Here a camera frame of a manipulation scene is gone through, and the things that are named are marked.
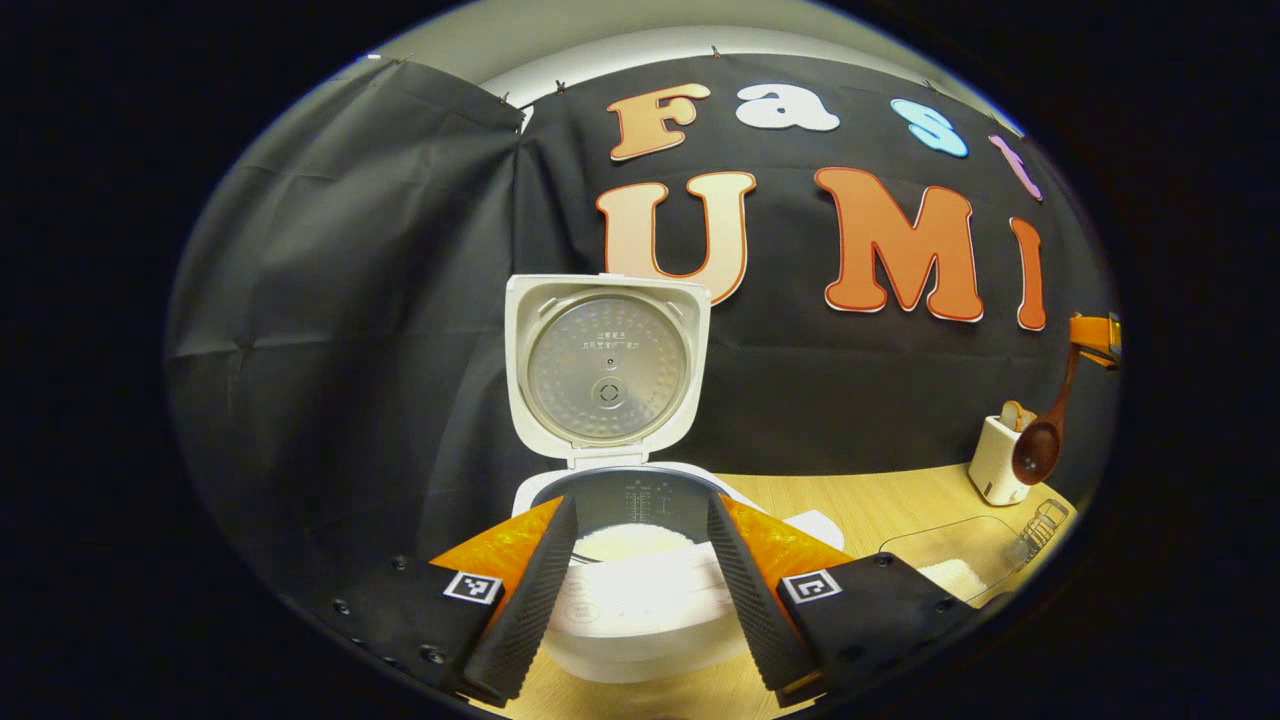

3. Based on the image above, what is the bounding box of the clear plastic container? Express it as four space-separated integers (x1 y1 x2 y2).
878 515 1041 608

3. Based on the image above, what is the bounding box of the black backdrop cloth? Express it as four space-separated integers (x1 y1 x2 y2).
165 50 1121 601

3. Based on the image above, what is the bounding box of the brown wooden spoon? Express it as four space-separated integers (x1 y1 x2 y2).
1011 345 1081 486

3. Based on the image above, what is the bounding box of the white rice cooker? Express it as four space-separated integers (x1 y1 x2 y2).
503 273 846 684

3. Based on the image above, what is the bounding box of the metal wire chopstick holder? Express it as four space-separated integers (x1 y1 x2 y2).
1008 498 1071 563

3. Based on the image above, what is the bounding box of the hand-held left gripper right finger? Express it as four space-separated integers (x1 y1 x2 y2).
706 492 976 701

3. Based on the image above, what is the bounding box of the white toaster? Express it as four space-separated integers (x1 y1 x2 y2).
967 412 1033 506

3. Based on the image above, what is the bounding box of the white uncooked rice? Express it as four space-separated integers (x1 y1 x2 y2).
572 522 696 564
918 558 983 601

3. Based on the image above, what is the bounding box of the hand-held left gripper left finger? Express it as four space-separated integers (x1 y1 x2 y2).
320 495 581 706

